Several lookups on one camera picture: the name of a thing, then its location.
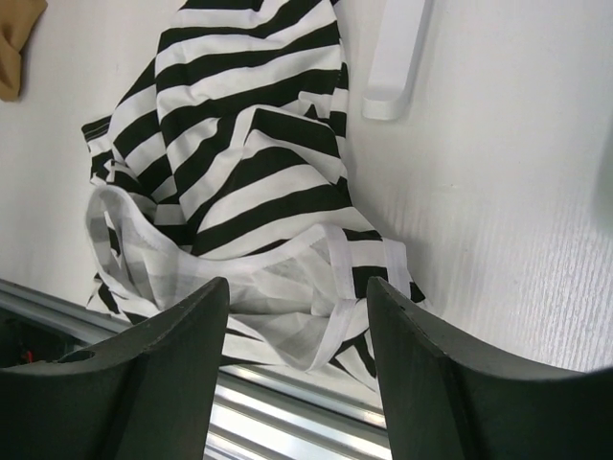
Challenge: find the green plastic bin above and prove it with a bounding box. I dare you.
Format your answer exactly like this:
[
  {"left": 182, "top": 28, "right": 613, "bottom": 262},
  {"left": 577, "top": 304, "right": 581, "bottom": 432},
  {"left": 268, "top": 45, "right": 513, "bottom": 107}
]
[{"left": 594, "top": 134, "right": 612, "bottom": 233}]

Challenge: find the aluminium rail frame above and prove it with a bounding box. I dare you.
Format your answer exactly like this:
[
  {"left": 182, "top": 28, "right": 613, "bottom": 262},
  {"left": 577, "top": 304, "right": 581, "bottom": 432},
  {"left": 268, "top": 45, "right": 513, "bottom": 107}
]
[{"left": 1, "top": 281, "right": 392, "bottom": 459}]

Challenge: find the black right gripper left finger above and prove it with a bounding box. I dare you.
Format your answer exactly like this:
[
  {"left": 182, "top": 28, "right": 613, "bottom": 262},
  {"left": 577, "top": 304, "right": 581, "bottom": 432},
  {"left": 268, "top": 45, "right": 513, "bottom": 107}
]
[{"left": 1, "top": 278, "right": 229, "bottom": 459}]

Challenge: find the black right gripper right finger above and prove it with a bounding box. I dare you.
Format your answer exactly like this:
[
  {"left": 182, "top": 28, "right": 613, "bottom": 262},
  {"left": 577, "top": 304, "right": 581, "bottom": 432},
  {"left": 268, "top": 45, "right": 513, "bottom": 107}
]
[{"left": 367, "top": 278, "right": 612, "bottom": 459}]

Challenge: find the white clothes rack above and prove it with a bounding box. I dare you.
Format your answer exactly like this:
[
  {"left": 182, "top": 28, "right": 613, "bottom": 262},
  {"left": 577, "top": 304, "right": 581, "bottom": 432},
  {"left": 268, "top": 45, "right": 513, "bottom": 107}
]
[{"left": 362, "top": 0, "right": 435, "bottom": 121}]

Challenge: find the brown tank top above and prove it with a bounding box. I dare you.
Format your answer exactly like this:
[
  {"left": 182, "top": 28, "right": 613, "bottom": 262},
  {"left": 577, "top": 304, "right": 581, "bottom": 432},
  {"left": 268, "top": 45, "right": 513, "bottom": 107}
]
[{"left": 1, "top": 0, "right": 47, "bottom": 102}]

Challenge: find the black white striped tank top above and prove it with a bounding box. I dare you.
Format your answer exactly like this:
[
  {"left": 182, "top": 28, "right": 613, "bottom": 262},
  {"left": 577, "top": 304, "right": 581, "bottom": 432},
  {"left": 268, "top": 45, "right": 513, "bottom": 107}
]
[{"left": 82, "top": 1, "right": 425, "bottom": 390}]

